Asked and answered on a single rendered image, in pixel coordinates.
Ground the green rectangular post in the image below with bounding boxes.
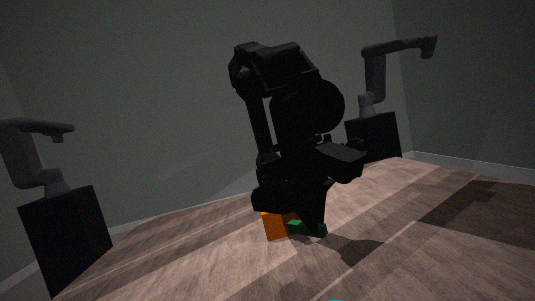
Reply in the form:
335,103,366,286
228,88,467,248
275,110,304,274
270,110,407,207
287,219,328,239

